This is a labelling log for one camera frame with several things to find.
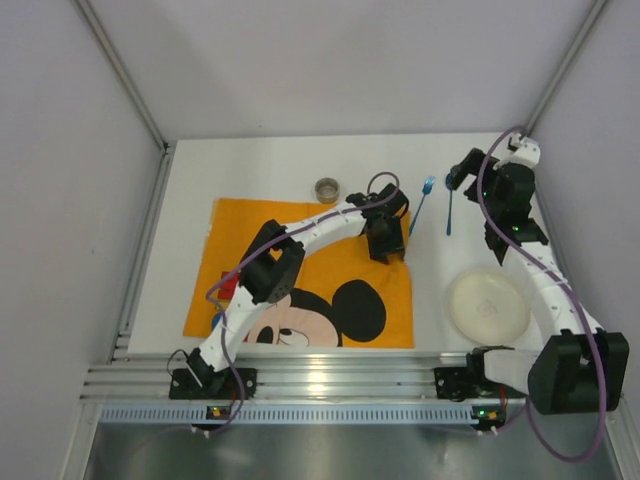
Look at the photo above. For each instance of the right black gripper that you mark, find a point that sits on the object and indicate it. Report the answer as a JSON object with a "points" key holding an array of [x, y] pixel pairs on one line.
{"points": [[476, 167]]}

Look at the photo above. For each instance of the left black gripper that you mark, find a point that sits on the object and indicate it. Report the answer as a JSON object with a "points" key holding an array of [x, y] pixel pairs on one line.
{"points": [[386, 245]]}

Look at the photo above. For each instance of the small metal cup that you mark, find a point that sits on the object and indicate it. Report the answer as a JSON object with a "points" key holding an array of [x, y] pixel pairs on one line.
{"points": [[327, 190]]}

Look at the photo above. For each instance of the orange Mickey Mouse placemat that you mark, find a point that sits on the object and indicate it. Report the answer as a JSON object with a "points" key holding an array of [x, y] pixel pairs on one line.
{"points": [[305, 275]]}

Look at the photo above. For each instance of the white round plate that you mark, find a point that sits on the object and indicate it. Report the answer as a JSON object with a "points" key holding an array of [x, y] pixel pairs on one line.
{"points": [[487, 307]]}

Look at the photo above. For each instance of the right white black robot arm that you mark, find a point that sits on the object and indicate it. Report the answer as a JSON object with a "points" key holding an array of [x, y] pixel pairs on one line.
{"points": [[576, 366]]}

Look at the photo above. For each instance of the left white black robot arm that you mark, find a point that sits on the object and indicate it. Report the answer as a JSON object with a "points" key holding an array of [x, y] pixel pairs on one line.
{"points": [[268, 307]]}

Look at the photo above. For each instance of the blue metallic spoon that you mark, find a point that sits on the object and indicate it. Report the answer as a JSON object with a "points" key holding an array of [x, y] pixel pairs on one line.
{"points": [[450, 189]]}

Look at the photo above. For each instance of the blue metallic fork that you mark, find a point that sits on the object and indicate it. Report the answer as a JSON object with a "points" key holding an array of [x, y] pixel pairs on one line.
{"points": [[425, 192]]}

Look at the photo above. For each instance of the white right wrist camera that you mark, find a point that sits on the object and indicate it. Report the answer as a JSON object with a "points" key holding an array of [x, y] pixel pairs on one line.
{"points": [[523, 151]]}

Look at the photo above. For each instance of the aluminium mounting rail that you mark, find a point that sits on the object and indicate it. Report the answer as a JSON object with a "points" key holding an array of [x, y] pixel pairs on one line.
{"points": [[402, 376]]}

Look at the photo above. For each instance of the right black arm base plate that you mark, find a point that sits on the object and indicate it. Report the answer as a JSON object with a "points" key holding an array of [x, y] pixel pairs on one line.
{"points": [[458, 384]]}

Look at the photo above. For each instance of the right aluminium frame post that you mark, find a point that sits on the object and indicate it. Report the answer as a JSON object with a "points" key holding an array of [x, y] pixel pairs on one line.
{"points": [[569, 58]]}

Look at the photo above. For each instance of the aluminium frame post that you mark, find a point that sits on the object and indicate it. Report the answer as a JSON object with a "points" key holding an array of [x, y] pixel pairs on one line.
{"points": [[89, 15], [569, 58]]}

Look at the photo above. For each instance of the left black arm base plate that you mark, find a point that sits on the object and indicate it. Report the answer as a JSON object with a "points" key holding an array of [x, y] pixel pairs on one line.
{"points": [[222, 386]]}

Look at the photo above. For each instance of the perforated grey cable duct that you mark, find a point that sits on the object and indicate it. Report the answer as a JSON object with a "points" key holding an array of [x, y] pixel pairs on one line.
{"points": [[299, 414]]}

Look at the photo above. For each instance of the left aluminium frame post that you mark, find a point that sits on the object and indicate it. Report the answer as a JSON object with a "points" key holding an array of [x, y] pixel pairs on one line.
{"points": [[89, 15]]}

